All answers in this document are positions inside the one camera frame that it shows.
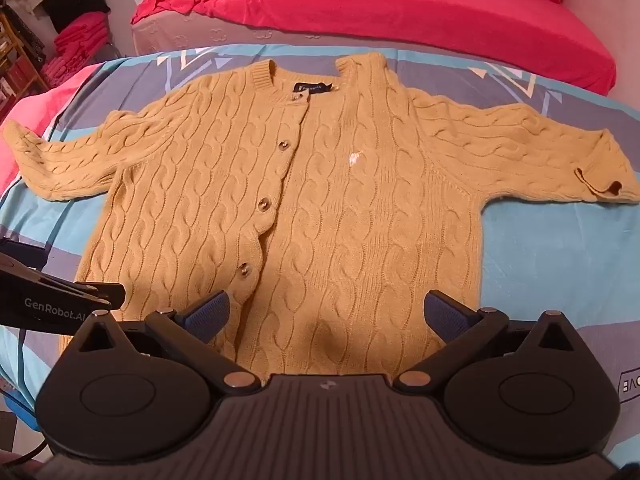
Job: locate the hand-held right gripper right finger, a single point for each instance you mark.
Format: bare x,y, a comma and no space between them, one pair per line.
445,312

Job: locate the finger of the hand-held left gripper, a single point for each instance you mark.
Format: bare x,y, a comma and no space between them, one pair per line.
95,294

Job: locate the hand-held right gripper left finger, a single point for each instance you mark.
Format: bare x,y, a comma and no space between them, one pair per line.
207,312

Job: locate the stack of red folded clothes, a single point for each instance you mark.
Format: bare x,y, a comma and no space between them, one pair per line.
75,50

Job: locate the blue grey patterned bed sheet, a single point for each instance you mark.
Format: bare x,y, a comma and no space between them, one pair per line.
530,260

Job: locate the pink under sheet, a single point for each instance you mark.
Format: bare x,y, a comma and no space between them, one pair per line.
30,110

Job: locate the wooden shelf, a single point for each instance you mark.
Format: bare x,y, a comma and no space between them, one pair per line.
20,60

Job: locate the beige mattress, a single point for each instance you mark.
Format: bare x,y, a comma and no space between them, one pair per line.
200,35

